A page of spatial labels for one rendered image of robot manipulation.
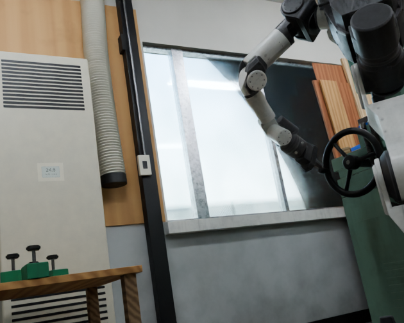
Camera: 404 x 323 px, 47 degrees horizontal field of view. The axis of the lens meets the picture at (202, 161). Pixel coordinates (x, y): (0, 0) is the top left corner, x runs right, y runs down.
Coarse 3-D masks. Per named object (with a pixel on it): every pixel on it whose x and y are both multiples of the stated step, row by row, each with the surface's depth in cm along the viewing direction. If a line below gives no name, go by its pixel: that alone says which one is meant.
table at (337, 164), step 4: (384, 140) 190; (384, 144) 190; (364, 148) 197; (384, 148) 191; (352, 152) 213; (356, 152) 211; (360, 152) 199; (364, 152) 197; (340, 156) 218; (332, 160) 222; (336, 160) 220; (340, 160) 218; (332, 164) 222; (336, 164) 220; (340, 164) 218; (336, 168) 220; (340, 168) 218; (344, 168) 216
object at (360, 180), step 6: (354, 174) 212; (360, 174) 209; (366, 174) 207; (372, 174) 204; (342, 180) 217; (354, 180) 212; (360, 180) 209; (366, 180) 207; (342, 186) 217; (354, 186) 212; (360, 186) 209; (342, 198) 217
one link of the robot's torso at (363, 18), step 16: (352, 16) 132; (368, 16) 129; (384, 16) 126; (352, 32) 135; (368, 32) 126; (384, 32) 126; (368, 48) 131; (384, 48) 130; (400, 48) 135; (368, 64) 136; (384, 64) 134; (384, 96) 145
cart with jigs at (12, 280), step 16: (16, 256) 168; (32, 256) 157; (48, 256) 188; (16, 272) 163; (32, 272) 150; (48, 272) 153; (64, 272) 186; (96, 272) 160; (112, 272) 162; (128, 272) 164; (0, 288) 145; (16, 288) 147; (32, 288) 159; (48, 288) 173; (64, 288) 190; (80, 288) 211; (96, 288) 215; (128, 288) 165; (96, 304) 213; (128, 304) 163; (96, 320) 210; (128, 320) 162
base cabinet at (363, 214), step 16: (352, 208) 212; (368, 208) 205; (352, 224) 212; (368, 224) 205; (384, 224) 199; (352, 240) 211; (368, 240) 205; (384, 240) 198; (400, 240) 193; (368, 256) 204; (384, 256) 198; (400, 256) 192; (368, 272) 204; (384, 272) 198; (400, 272) 192; (368, 288) 204; (384, 288) 198; (400, 288) 192; (368, 304) 204; (384, 304) 198; (400, 304) 192; (400, 320) 192
